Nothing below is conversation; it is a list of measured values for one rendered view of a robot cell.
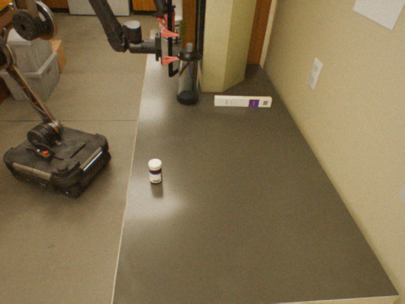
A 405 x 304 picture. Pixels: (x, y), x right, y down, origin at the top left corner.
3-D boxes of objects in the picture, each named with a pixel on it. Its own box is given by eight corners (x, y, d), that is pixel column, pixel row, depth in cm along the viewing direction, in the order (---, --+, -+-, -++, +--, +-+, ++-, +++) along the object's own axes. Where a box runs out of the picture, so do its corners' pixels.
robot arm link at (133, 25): (122, 38, 124) (112, 49, 119) (118, 12, 115) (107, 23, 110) (147, 45, 123) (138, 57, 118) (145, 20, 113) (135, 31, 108)
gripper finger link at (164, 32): (179, 32, 114) (155, 31, 113) (179, 50, 118) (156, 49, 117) (179, 27, 119) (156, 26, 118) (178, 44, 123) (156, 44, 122)
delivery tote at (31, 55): (58, 51, 332) (50, 21, 311) (40, 73, 286) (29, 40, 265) (20, 50, 328) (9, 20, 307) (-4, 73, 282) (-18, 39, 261)
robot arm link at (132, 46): (129, 47, 123) (128, 56, 119) (127, 33, 117) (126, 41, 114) (145, 48, 123) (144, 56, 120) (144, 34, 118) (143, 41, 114)
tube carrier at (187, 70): (201, 95, 140) (204, 52, 126) (194, 105, 132) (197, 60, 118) (181, 90, 142) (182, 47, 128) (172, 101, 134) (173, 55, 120)
